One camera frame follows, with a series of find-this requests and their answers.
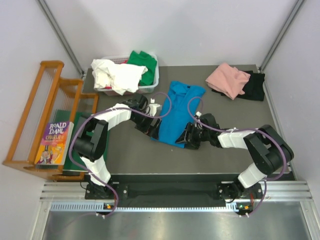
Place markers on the white t-shirt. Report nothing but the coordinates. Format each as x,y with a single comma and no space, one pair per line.
121,77

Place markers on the green t-shirt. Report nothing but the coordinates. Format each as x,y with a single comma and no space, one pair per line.
144,59

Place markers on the right aluminium frame post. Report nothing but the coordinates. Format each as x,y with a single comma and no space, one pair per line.
293,13

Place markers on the wooden book rack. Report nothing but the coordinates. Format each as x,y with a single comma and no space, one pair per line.
49,94

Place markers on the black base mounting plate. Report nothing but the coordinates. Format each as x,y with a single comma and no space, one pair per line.
212,190

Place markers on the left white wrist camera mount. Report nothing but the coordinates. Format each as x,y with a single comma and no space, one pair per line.
152,108

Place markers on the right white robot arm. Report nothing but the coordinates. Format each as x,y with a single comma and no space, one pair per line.
266,147

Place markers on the black folded t-shirt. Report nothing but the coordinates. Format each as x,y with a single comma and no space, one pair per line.
253,89

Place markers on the aluminium frame post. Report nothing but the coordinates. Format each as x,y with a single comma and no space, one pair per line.
293,13
43,5

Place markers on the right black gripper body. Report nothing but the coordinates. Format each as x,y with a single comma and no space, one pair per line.
198,135

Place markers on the left aluminium frame post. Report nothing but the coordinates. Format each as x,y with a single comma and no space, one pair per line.
43,5

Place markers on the pink folded t-shirt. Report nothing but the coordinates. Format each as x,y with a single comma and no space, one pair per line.
228,80

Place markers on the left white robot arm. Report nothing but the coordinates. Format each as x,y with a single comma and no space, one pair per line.
91,136

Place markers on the white plastic laundry basket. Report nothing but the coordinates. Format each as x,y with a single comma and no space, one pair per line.
141,89

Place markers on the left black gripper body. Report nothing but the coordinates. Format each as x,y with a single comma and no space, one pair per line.
149,126

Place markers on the blue t-shirt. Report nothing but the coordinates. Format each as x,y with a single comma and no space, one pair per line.
183,105

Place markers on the Roald Dahl book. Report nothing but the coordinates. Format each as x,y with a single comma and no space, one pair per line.
54,144

